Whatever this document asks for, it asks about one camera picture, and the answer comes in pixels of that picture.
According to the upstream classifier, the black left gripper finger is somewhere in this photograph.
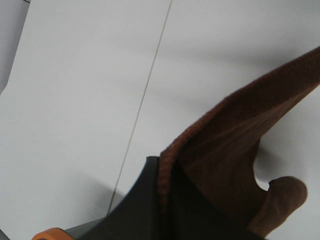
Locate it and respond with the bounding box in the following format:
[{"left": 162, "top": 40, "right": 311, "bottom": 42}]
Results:
[{"left": 80, "top": 156, "right": 260, "bottom": 240}]

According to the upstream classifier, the grey perforated basket orange rim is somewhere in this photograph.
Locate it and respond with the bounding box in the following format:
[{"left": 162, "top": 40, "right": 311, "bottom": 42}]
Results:
[{"left": 32, "top": 217, "right": 106, "bottom": 240}]

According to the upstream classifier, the brown towel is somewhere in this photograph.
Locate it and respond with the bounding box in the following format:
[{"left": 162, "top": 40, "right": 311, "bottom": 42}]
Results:
[{"left": 156, "top": 48, "right": 320, "bottom": 240}]

